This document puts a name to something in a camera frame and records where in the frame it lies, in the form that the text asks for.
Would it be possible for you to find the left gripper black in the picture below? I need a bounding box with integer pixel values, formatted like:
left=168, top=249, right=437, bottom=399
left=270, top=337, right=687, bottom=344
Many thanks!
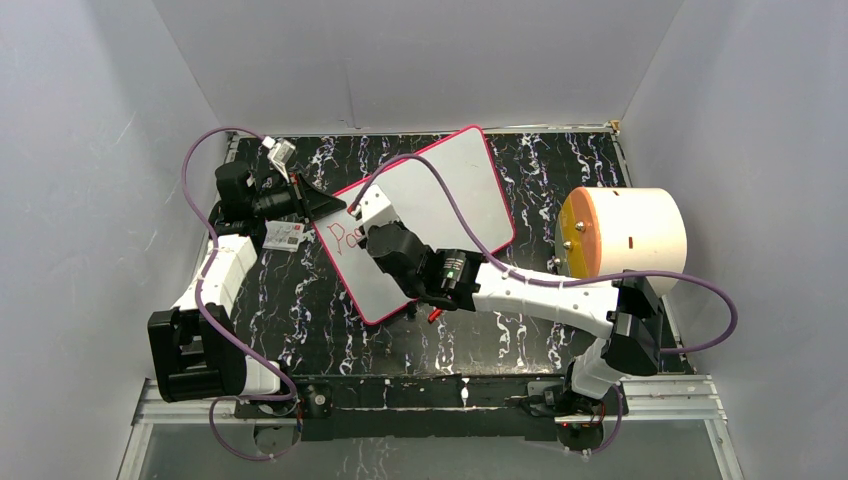
left=251, top=170, right=346, bottom=226

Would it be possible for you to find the red marker cap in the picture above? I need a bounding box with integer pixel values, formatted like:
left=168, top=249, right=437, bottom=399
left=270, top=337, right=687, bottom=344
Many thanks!
left=428, top=309, right=443, bottom=323

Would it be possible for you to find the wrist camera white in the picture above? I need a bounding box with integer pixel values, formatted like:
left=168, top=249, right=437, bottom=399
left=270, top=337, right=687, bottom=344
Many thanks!
left=349, top=184, right=400, bottom=235
left=261, top=136, right=296, bottom=183

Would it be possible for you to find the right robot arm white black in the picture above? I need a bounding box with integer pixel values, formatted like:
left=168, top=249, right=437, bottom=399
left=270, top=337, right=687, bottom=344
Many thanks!
left=360, top=223, right=663, bottom=414

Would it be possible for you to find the white printed card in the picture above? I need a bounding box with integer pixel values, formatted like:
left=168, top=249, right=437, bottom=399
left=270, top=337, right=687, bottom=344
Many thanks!
left=263, top=220, right=305, bottom=252

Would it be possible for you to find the pink framed whiteboard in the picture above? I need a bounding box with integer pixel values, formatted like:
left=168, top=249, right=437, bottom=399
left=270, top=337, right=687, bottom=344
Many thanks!
left=314, top=125, right=516, bottom=325

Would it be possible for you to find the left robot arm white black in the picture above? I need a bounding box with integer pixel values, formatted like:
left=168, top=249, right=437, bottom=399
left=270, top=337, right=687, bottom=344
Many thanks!
left=147, top=161, right=347, bottom=416

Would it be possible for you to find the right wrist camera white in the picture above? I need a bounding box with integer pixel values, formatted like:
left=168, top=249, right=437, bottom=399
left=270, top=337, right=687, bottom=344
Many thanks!
left=349, top=184, right=400, bottom=235

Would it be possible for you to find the white cylinder orange end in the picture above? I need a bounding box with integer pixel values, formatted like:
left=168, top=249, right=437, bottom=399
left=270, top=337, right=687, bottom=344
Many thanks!
left=555, top=187, right=688, bottom=279

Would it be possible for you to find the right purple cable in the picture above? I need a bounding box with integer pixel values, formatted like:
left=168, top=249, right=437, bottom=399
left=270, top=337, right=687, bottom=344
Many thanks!
left=347, top=153, right=739, bottom=458

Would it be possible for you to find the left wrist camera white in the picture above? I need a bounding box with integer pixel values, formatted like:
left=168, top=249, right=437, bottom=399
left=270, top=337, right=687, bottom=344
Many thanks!
left=261, top=136, right=296, bottom=183

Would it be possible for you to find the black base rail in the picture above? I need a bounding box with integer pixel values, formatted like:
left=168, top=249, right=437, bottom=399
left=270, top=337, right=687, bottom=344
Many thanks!
left=296, top=374, right=628, bottom=446

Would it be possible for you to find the aluminium frame rail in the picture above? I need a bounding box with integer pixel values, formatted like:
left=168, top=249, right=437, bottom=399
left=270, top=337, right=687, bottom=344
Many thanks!
left=133, top=374, right=726, bottom=424

